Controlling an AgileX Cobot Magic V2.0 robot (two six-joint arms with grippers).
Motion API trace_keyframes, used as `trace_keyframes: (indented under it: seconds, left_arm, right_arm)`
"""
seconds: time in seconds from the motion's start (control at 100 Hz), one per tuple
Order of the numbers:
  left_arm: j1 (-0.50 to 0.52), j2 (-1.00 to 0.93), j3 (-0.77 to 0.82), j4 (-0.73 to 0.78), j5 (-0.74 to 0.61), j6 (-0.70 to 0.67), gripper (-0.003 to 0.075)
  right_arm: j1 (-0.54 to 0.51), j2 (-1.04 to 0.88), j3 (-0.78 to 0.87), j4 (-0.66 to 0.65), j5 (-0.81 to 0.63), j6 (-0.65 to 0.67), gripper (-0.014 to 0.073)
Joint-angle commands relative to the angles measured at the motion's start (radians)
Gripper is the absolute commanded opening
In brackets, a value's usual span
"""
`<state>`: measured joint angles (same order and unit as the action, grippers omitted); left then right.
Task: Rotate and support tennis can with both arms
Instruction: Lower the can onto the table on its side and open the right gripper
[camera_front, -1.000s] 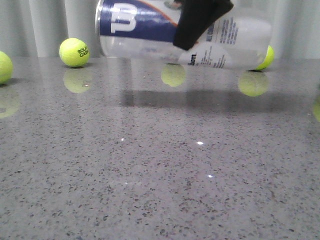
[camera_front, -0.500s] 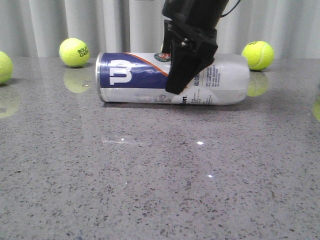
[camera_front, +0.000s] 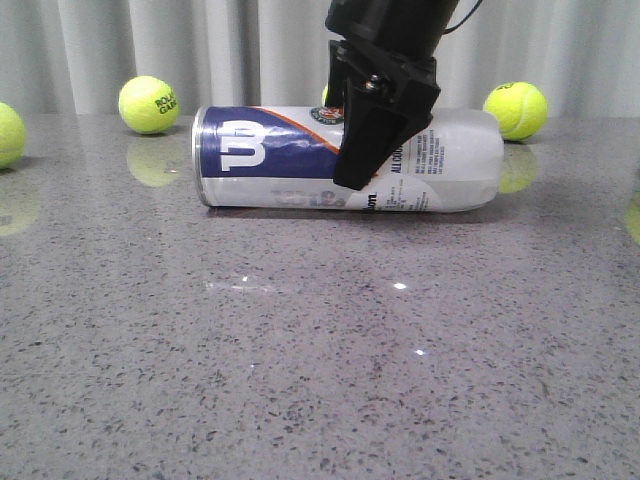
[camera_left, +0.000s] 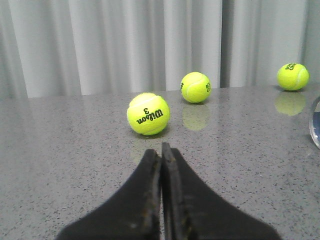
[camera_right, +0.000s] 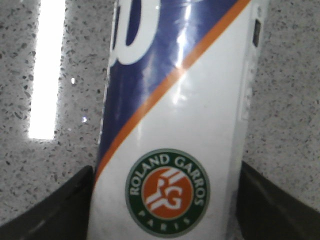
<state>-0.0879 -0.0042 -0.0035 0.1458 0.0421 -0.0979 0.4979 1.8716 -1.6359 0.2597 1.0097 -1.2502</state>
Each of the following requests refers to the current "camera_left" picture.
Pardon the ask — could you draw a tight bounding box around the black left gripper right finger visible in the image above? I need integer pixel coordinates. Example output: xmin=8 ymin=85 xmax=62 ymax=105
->
xmin=161 ymin=142 xmax=281 ymax=240

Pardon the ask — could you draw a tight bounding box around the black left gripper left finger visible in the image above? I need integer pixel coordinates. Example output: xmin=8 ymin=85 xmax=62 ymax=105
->
xmin=57 ymin=149 xmax=162 ymax=240

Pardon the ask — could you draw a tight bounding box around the white tennis ball can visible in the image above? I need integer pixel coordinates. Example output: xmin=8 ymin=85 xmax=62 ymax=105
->
xmin=309 ymin=97 xmax=320 ymax=149

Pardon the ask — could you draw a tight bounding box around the near Wilson tennis ball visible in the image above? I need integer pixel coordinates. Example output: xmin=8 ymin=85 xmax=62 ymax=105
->
xmin=127 ymin=92 xmax=170 ymax=136

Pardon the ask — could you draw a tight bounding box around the middle tennis ball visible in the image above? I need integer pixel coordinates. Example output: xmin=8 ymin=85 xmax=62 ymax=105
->
xmin=180 ymin=72 xmax=211 ymax=103

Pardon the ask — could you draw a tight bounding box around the far left tennis ball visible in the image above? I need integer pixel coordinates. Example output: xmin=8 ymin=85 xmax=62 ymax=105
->
xmin=276 ymin=63 xmax=310 ymax=91

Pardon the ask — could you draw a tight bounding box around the grey pleated curtain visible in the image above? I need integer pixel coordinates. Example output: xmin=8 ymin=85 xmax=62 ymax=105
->
xmin=0 ymin=0 xmax=320 ymax=99

